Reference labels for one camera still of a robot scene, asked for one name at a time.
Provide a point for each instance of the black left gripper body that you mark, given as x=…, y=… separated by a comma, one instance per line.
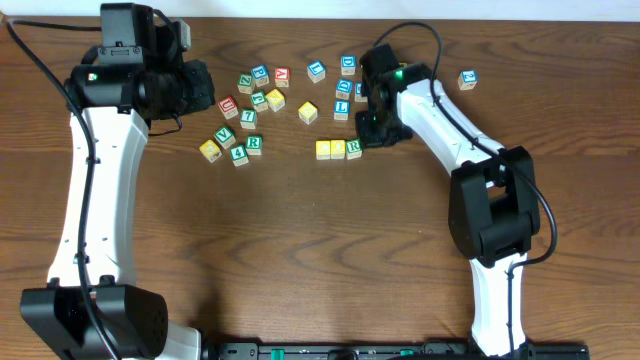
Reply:
x=198, y=87

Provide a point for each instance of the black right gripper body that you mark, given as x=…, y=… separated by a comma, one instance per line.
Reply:
x=376, y=133

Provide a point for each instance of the green r block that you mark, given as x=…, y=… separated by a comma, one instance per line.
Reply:
x=353, y=149
x=254, y=145

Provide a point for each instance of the blue L block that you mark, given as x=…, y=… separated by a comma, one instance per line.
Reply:
x=341, y=110

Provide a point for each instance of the yellow O block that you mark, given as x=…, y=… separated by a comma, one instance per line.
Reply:
x=337, y=149

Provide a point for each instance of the yellow C block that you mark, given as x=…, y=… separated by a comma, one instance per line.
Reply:
x=323, y=149

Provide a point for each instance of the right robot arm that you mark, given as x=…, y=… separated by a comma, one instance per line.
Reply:
x=493, y=209

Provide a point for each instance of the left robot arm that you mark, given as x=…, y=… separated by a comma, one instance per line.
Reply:
x=91, y=307

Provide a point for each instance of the blue T block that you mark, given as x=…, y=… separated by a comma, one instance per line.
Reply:
x=358, y=94

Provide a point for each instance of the red U block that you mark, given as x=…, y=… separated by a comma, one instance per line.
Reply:
x=228, y=107

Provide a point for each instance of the blue D block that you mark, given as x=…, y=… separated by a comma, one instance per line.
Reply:
x=348, y=64

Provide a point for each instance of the yellow S block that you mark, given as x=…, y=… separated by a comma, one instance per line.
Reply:
x=308, y=112

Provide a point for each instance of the green V block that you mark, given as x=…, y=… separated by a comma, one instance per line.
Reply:
x=225, y=137

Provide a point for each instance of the yellow block far left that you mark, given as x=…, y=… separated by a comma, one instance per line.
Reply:
x=210, y=150

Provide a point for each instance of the green Z block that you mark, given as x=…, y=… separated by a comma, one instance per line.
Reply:
x=246, y=84

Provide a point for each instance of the blue U block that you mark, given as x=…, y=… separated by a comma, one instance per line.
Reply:
x=316, y=71

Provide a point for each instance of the green 7 block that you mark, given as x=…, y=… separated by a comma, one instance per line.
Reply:
x=248, y=119

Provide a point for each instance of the green J block left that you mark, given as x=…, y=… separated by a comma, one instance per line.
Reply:
x=259, y=101

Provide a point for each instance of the green 4 block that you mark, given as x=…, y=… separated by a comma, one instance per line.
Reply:
x=239, y=155

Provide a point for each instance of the blue 2 block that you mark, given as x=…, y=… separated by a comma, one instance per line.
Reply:
x=467, y=80

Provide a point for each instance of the blue P block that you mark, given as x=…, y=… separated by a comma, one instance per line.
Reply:
x=260, y=75

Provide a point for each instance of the yellow K block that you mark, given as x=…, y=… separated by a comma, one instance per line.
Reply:
x=275, y=100

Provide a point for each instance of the red A block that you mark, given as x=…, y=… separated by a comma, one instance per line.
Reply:
x=282, y=76

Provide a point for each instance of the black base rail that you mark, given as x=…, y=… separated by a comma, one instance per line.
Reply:
x=435, y=350

